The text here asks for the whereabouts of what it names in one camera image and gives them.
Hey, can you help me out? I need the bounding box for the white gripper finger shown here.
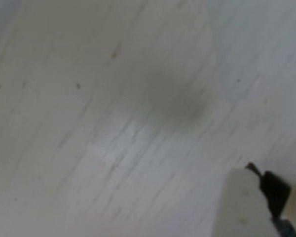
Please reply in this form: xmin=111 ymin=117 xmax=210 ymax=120
xmin=213 ymin=162 xmax=284 ymax=237

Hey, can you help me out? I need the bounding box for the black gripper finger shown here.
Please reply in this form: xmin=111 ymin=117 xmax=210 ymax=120
xmin=259 ymin=170 xmax=296 ymax=237

